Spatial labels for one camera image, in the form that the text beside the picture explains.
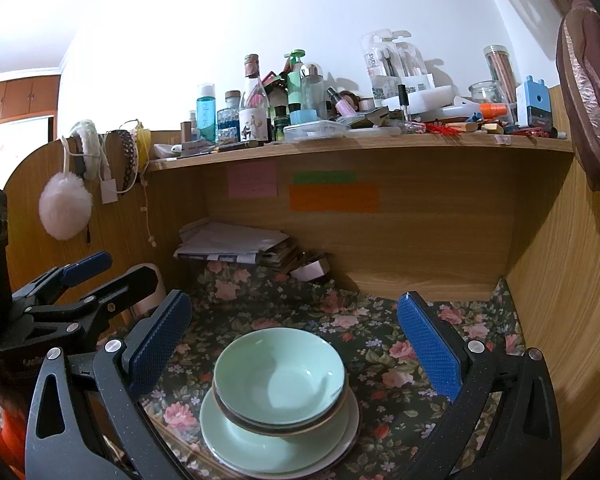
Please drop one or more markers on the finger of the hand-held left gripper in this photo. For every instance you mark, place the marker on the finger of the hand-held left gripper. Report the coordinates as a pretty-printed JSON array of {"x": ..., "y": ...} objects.
[
  {"x": 125, "y": 290},
  {"x": 87, "y": 265}
]

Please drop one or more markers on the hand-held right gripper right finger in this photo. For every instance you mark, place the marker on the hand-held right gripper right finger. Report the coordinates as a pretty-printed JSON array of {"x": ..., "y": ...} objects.
[{"x": 430, "y": 345}]

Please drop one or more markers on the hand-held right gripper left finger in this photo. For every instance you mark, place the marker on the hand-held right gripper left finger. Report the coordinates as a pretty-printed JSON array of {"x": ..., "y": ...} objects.
[{"x": 157, "y": 350}]

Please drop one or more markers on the green bowl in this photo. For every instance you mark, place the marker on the green bowl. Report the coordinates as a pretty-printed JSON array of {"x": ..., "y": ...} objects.
[{"x": 260, "y": 365}]

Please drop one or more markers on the white plate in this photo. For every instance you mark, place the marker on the white plate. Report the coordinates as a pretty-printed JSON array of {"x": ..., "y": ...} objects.
[{"x": 354, "y": 427}]

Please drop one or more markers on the green plate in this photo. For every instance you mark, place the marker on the green plate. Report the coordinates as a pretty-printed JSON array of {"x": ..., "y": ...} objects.
[{"x": 230, "y": 440}]

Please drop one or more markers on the white bowl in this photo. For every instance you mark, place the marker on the white bowl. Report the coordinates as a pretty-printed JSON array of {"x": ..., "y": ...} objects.
[{"x": 325, "y": 412}]

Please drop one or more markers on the pink mug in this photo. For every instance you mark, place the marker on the pink mug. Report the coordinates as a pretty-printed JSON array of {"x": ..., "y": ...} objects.
[{"x": 152, "y": 300}]

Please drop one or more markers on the floral tablecloth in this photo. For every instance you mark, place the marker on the floral tablecloth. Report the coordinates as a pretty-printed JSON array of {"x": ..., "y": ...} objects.
[{"x": 380, "y": 360}]

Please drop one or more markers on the white fluffy pompom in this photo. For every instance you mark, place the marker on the white fluffy pompom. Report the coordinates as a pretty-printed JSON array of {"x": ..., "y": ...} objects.
[{"x": 65, "y": 205}]

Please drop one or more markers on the orange clothing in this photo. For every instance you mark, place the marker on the orange clothing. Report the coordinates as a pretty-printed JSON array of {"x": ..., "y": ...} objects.
[{"x": 2, "y": 425}]

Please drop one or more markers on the white paper tag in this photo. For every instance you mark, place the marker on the white paper tag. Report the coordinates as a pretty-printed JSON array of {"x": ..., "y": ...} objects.
[{"x": 109, "y": 191}]

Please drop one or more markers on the stack of white papers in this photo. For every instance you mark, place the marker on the stack of white papers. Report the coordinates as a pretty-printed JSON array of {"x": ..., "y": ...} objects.
[{"x": 230, "y": 240}]

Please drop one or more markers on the white fluffy headband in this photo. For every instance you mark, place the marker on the white fluffy headband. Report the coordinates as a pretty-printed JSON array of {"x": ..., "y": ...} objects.
[{"x": 87, "y": 140}]

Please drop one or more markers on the yellow hanging pouch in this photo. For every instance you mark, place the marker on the yellow hanging pouch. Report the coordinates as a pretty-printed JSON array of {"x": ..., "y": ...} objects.
[{"x": 142, "y": 142}]

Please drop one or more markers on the white cosmetic tube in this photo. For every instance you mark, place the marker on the white cosmetic tube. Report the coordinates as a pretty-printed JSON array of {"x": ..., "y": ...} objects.
[{"x": 185, "y": 149}]

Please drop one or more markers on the pile of notebooks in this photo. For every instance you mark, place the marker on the pile of notebooks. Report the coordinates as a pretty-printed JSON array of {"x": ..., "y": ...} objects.
[{"x": 280, "y": 257}]

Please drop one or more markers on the pink sticky note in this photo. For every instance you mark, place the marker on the pink sticky note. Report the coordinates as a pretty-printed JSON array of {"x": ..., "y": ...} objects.
[{"x": 252, "y": 180}]

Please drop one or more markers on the orange sticky note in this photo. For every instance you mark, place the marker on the orange sticky note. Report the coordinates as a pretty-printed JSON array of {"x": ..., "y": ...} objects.
[{"x": 335, "y": 198}]

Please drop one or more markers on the tall blue liquid bottle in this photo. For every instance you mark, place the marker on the tall blue liquid bottle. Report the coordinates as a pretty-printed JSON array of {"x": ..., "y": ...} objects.
[{"x": 205, "y": 115}]

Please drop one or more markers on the short blue glass bottle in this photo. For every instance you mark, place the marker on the short blue glass bottle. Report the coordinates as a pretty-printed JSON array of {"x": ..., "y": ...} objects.
[{"x": 228, "y": 127}]

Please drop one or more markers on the green sticky note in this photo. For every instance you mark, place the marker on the green sticky note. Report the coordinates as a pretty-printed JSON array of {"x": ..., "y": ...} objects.
[{"x": 325, "y": 177}]

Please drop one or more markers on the clear labelled glass bottle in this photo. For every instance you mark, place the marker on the clear labelled glass bottle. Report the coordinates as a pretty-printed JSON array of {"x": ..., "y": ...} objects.
[{"x": 255, "y": 120}]

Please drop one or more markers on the red tassel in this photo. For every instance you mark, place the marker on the red tassel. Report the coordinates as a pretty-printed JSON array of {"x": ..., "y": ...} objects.
[{"x": 442, "y": 130}]

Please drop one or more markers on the clear plastic container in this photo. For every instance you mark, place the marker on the clear plastic container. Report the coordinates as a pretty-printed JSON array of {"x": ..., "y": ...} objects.
[{"x": 315, "y": 131}]

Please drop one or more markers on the orange capped tube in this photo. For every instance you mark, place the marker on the orange capped tube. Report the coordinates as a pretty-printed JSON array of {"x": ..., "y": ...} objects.
[{"x": 494, "y": 110}]

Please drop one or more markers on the black capped clear tube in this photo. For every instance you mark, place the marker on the black capped clear tube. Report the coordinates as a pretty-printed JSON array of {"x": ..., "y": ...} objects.
[{"x": 403, "y": 102}]

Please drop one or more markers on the light blue box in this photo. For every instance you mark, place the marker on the light blue box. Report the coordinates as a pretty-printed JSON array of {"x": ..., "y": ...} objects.
[{"x": 304, "y": 116}]

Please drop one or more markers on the pink cosmetic bottle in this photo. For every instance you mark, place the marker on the pink cosmetic bottle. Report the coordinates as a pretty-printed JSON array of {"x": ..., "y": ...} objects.
[{"x": 342, "y": 105}]

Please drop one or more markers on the empty glass jar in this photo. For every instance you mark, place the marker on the empty glass jar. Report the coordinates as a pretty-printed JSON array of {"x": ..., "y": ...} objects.
[{"x": 485, "y": 95}]

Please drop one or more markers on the blue pencil sharpener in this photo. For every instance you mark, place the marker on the blue pencil sharpener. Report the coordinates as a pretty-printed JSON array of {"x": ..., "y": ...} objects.
[{"x": 532, "y": 105}]

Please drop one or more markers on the green pump bottle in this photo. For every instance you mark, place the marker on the green pump bottle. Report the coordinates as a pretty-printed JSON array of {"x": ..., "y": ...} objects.
[{"x": 294, "y": 82}]

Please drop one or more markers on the clear bottle silver cap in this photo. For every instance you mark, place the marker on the clear bottle silver cap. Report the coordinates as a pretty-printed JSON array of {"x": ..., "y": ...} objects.
[{"x": 312, "y": 92}]

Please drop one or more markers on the clear jar of pencils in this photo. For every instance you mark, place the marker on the clear jar of pencils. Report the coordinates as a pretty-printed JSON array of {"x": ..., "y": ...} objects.
[{"x": 500, "y": 72}]

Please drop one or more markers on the packaged makeup brush set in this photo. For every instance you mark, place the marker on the packaged makeup brush set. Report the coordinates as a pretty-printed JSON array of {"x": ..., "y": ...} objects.
[{"x": 395, "y": 60}]

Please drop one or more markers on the pink curtain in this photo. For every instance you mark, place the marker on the pink curtain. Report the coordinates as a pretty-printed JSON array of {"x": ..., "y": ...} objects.
[{"x": 590, "y": 85}]

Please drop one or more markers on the wooden wall cabinet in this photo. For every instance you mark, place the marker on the wooden wall cabinet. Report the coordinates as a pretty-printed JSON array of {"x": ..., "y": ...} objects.
[{"x": 20, "y": 100}]

